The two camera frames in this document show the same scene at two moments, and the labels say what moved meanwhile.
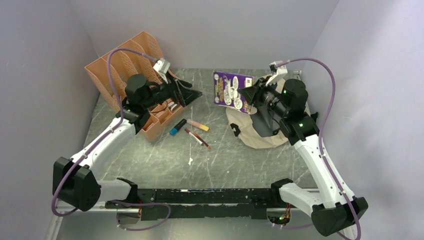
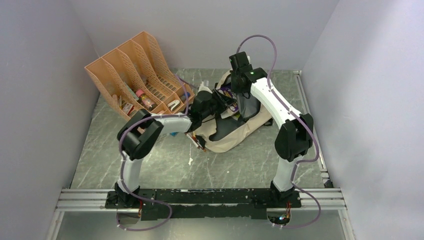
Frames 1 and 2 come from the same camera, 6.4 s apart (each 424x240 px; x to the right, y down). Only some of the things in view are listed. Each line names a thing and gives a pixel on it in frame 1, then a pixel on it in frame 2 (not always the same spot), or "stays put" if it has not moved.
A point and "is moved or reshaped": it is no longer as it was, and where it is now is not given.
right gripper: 253,94 -> 233,88
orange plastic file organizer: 136,57 stays put
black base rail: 186,203 stays put
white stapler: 171,106 stays put
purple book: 226,87 is moved or reshaped
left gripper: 185,97 -> 223,101
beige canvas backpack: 257,130 is moved or reshaped
